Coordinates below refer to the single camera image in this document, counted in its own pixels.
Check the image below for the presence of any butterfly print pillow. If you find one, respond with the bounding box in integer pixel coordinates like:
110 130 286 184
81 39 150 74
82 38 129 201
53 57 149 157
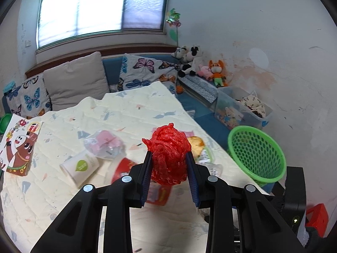
6 74 52 120

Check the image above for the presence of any folded grey patterned mat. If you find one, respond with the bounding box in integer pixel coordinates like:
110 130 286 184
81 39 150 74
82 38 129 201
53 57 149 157
178 75 219 103

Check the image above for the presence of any cream printed quilt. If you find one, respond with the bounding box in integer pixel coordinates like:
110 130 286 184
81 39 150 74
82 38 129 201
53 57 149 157
0 81 274 253

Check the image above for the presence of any window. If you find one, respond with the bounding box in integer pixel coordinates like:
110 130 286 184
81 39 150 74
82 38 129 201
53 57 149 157
35 0 169 50

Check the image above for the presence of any colourful pinwheel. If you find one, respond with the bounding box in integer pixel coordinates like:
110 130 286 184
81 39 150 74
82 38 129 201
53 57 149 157
165 8 182 45

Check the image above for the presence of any cartoon picture book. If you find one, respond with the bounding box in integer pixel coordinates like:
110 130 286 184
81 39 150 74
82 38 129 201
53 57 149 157
0 114 43 176

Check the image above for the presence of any red plastic object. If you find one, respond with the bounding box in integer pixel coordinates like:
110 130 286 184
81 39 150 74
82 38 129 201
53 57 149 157
305 203 329 239

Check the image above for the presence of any grey pillow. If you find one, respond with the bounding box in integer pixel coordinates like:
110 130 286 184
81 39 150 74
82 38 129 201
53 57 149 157
43 51 110 111

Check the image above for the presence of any butterfly pillow right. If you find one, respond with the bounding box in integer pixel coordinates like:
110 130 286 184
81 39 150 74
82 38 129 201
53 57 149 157
109 53 182 95

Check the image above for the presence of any pink plush toy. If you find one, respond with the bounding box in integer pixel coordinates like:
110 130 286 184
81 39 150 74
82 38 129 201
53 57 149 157
196 65 213 79

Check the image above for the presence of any black white plush cow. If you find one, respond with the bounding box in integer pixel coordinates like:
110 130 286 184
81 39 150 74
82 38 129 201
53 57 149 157
178 44 205 78

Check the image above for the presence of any grey white plush dog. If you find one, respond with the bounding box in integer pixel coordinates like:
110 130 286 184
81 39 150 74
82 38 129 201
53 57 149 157
171 46 189 60

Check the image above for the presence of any pink red snack packet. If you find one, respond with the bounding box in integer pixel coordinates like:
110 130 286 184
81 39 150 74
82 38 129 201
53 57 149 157
112 157 170 206

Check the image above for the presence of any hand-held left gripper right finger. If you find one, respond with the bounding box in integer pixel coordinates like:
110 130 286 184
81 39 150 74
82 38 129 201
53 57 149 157
186 151 307 253

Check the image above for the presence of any yellow green snack packet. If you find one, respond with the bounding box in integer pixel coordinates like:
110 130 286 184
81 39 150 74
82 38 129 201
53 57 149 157
187 136 215 164

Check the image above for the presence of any blue sofa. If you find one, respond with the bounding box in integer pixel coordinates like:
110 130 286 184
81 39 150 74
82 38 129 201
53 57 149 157
0 54 232 151

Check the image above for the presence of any green plastic object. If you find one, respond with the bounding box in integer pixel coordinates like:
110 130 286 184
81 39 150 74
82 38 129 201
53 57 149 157
0 114 12 133

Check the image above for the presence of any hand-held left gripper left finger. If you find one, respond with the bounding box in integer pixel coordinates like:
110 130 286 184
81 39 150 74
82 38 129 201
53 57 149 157
30 151 153 253

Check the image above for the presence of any white paper cup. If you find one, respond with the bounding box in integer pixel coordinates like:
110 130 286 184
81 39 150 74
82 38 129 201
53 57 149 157
59 150 100 185

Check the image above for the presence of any orange fox plush toy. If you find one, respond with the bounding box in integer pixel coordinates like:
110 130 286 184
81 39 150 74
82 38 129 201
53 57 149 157
207 59 229 88

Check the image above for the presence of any cream patterned cloth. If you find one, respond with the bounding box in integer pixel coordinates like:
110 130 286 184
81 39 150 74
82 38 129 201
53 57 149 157
241 91 267 118

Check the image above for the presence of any clear plastic bag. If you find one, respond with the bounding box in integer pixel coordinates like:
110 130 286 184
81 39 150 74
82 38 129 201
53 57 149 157
83 130 126 161

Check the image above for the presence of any green plastic mesh basket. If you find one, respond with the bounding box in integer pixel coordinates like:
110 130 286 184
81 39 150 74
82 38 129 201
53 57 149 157
228 126 286 183

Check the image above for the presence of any clear plastic storage box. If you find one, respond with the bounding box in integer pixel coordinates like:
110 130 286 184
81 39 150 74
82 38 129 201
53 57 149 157
214 87 274 131

